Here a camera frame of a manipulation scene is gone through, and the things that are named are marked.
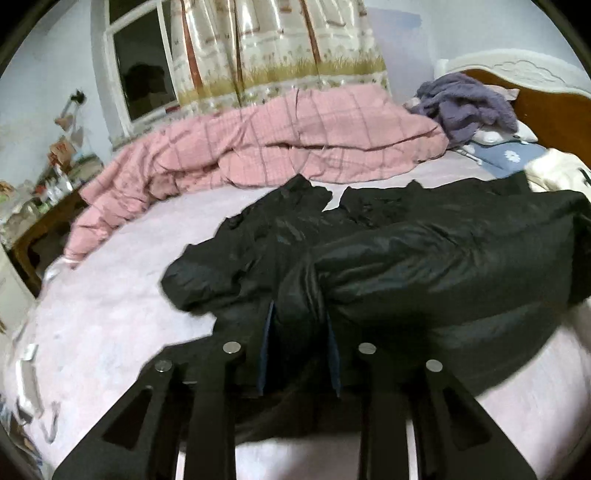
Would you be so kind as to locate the cream garment with dark print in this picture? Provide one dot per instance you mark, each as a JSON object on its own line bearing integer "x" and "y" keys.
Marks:
{"x": 554, "y": 170}

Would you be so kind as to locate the pink plaid quilt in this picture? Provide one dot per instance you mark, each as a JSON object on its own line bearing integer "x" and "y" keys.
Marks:
{"x": 277, "y": 134}

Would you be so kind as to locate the white framed window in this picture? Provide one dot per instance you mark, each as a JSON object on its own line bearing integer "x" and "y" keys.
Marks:
{"x": 138, "y": 60}

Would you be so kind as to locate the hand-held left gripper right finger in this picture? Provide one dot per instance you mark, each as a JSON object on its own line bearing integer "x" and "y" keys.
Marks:
{"x": 333, "y": 357}

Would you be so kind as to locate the white cabinet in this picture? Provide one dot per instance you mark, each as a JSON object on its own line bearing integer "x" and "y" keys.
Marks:
{"x": 11, "y": 290}

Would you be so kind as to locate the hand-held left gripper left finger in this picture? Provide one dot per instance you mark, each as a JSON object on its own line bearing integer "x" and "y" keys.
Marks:
{"x": 266, "y": 353}

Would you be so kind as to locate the purple fleece garment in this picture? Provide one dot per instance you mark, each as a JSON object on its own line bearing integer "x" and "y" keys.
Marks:
{"x": 461, "y": 106}

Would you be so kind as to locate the wooden headboard with white trim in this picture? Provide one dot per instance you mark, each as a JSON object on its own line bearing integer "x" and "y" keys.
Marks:
{"x": 554, "y": 115}

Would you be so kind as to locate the brown wooden desk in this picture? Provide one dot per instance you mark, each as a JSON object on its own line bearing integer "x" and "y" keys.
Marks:
{"x": 46, "y": 226}

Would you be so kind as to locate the black jacket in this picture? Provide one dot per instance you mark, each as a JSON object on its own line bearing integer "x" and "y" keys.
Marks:
{"x": 415, "y": 258}

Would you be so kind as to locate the white pillow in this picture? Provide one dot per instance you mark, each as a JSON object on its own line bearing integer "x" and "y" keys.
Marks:
{"x": 490, "y": 136}

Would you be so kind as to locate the blue flower print pillow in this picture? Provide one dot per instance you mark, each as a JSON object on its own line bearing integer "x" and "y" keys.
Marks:
{"x": 503, "y": 158}

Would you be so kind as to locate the cream floral curtain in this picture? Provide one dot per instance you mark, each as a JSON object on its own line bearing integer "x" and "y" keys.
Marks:
{"x": 277, "y": 46}

